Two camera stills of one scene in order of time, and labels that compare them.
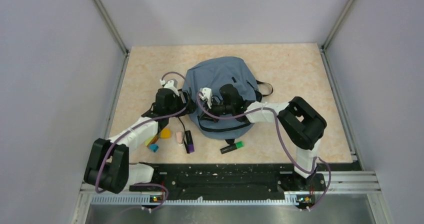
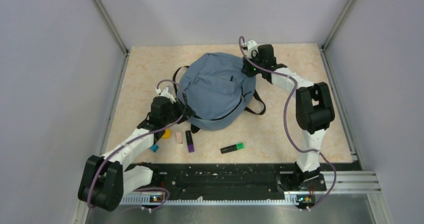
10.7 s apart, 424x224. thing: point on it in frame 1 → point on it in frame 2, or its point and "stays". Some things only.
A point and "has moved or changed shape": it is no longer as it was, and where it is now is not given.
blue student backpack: x=213 y=74 has moved or changed shape
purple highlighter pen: x=190 y=145 stays
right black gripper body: x=216 y=109 → x=251 y=70
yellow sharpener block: x=165 y=133 stays
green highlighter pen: x=232 y=147 stays
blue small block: x=154 y=147 stays
